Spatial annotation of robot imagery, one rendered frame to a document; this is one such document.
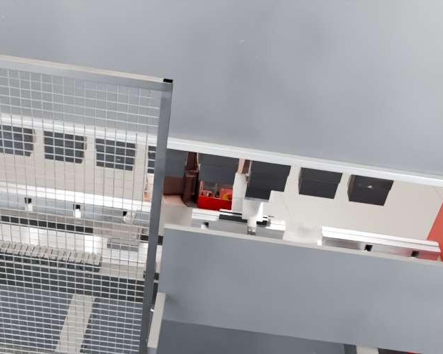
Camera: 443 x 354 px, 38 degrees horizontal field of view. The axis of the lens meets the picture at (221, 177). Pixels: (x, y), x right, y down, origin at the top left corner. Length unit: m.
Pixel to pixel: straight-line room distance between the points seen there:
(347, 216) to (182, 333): 1.72
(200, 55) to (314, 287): 0.85
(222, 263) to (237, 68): 0.64
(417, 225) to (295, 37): 2.77
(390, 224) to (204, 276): 2.49
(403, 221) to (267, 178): 2.18
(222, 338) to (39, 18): 1.75
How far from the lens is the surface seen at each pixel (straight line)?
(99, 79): 1.49
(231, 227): 2.68
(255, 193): 2.59
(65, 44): 2.10
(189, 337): 3.17
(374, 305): 2.30
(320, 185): 2.53
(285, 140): 2.19
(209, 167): 2.48
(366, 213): 4.51
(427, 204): 4.81
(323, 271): 2.16
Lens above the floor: 2.72
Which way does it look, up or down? 37 degrees down
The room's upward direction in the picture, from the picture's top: 9 degrees clockwise
